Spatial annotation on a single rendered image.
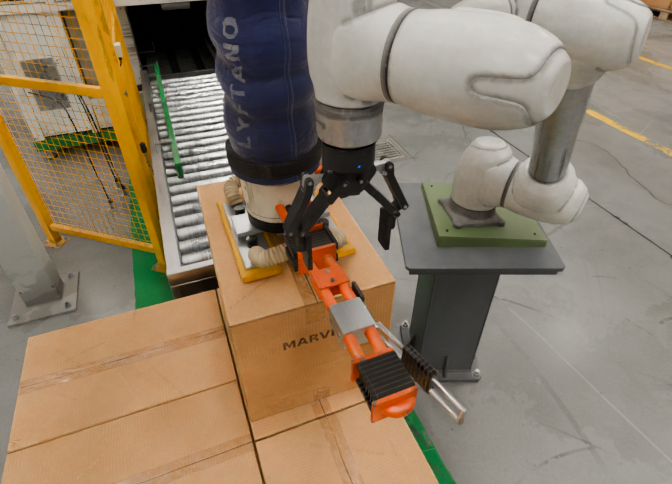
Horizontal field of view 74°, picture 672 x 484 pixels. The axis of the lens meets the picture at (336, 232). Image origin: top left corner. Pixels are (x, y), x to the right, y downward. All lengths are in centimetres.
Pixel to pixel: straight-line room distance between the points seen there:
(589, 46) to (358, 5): 57
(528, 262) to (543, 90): 111
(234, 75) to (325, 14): 45
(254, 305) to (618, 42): 87
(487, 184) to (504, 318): 106
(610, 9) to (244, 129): 71
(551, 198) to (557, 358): 108
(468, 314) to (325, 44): 143
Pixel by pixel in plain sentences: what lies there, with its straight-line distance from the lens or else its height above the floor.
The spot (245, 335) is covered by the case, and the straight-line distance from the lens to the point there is 104.
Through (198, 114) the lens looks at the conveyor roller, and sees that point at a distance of 300.
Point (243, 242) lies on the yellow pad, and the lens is 116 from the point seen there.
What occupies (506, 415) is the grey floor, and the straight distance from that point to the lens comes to 207.
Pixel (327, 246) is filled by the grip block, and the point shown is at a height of 111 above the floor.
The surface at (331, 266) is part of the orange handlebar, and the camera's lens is 90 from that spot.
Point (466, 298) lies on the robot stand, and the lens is 175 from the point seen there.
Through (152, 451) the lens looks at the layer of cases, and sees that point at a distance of 137.
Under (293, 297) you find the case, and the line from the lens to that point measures 104.
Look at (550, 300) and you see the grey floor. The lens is 257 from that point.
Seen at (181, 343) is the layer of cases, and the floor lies 54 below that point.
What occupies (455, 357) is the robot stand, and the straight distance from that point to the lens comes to 203.
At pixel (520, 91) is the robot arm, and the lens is 46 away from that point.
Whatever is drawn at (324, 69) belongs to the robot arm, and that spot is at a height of 153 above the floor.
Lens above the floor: 170
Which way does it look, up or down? 38 degrees down
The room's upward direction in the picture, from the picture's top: straight up
